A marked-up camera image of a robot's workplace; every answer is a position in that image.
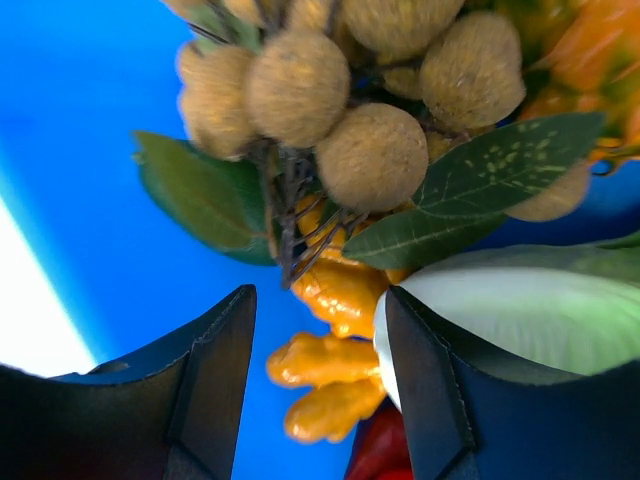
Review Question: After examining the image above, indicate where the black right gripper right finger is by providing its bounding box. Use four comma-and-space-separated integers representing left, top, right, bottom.
385, 287, 639, 479

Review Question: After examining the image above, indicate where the blue plastic bin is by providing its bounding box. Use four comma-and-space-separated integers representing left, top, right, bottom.
1, 1, 639, 479

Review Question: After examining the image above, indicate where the longan bunch with leaves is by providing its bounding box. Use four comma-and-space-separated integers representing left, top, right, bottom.
136, 1, 605, 287

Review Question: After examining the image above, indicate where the yellow orange pineapple piece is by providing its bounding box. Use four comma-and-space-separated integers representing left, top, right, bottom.
467, 0, 639, 176

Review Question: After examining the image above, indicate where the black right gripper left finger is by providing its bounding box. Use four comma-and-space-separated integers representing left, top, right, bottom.
1, 285, 257, 479

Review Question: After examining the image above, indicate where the red chili pepper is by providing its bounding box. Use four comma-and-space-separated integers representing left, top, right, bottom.
344, 399, 414, 480

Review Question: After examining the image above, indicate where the napa cabbage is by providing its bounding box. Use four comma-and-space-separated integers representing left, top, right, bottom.
372, 232, 640, 416

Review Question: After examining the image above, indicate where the orange ginger root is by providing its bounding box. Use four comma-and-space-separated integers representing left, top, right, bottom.
265, 192, 416, 445

